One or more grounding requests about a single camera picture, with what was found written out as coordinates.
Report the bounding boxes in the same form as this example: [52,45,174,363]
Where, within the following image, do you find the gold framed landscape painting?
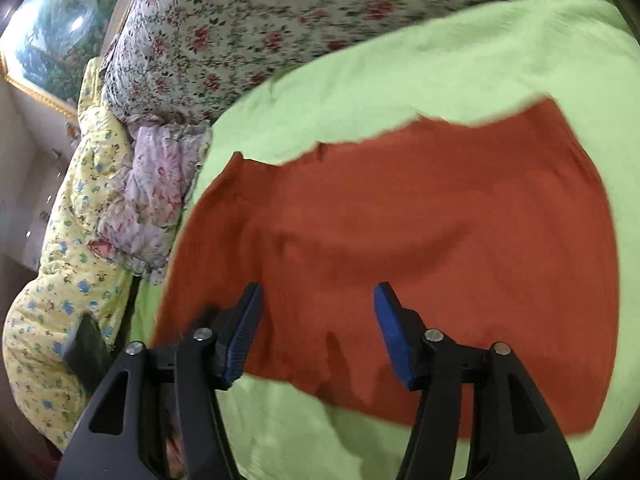
[0,0,151,121]

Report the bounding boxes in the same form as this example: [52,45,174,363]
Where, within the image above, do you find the orange knit sweater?
[152,97,621,438]

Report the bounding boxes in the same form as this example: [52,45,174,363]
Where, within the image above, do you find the light green bed sheet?
[125,0,640,480]

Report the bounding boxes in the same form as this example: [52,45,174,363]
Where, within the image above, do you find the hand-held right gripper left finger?
[54,282,264,480]

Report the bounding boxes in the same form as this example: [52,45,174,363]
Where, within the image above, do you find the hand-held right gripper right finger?
[374,282,581,480]

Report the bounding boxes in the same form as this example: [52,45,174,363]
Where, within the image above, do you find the yellow cartoon print quilt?
[2,57,139,453]

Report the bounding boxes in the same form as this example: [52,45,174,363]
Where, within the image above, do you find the pink floral ruffled cloth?
[87,122,214,286]

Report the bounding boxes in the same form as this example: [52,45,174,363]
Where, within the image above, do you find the white red floral quilt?
[102,0,608,128]

